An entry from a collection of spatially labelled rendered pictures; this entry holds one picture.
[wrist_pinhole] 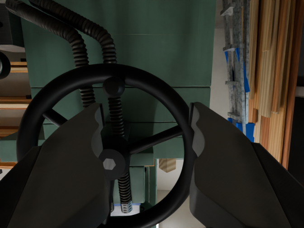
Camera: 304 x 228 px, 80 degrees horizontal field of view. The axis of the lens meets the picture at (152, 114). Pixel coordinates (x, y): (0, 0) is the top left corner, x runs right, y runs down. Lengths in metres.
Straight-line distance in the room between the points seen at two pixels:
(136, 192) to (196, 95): 0.27
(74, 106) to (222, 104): 2.83
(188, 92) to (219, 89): 2.65
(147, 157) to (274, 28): 1.63
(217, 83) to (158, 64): 2.67
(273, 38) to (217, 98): 1.52
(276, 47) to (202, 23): 1.43
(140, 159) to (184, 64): 0.24
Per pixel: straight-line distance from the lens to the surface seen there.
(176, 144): 0.49
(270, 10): 1.86
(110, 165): 0.29
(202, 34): 0.48
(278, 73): 1.82
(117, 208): 0.48
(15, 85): 3.75
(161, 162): 0.53
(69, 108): 0.49
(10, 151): 0.60
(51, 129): 0.52
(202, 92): 0.48
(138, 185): 0.42
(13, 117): 3.88
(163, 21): 0.47
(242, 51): 1.36
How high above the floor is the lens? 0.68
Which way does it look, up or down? 12 degrees up
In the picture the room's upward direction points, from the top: 180 degrees clockwise
